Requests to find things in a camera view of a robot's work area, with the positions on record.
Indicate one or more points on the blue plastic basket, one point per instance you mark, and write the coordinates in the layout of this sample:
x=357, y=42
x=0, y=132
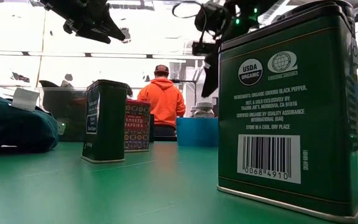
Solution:
x=197, y=132

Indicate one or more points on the white-lid bagel seasoning jar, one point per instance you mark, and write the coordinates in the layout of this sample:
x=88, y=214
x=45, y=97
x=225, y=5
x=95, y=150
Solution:
x=204, y=110

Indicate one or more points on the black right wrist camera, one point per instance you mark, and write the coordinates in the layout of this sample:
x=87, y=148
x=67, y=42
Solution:
x=204, y=49

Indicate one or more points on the red-lid smoked paprika tin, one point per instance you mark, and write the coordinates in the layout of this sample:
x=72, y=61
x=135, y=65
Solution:
x=137, y=124

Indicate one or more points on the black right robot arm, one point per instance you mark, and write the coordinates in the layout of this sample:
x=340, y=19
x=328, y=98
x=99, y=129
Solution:
x=253, y=12

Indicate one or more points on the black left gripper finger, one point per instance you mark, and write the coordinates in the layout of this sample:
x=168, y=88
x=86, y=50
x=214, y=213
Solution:
x=113, y=28
x=93, y=34

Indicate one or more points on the large white cloth tag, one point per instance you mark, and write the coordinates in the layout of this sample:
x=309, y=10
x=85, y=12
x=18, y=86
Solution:
x=25, y=99

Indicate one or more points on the dark green cloth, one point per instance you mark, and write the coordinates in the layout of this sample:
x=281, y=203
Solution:
x=17, y=130

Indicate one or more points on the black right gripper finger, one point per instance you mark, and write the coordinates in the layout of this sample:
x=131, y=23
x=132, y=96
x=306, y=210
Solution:
x=211, y=74

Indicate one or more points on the clear plastic storage bin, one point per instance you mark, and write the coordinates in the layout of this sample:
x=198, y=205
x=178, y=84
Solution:
x=70, y=115

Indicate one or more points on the person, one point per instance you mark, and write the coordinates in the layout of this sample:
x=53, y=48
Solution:
x=163, y=99

